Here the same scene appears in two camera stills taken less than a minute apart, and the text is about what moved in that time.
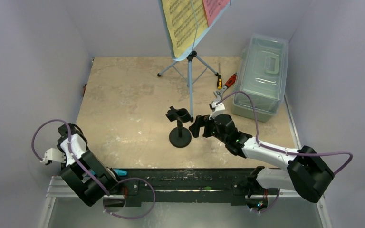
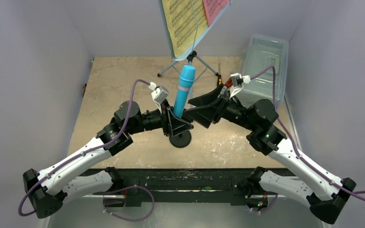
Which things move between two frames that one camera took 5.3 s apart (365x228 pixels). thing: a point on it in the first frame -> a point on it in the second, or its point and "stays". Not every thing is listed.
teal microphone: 120,172 -> 187,76
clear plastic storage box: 262,75 stays
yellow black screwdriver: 219,80 stays
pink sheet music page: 213,8 stays
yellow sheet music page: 187,20 stays
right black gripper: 206,128 -> 218,107
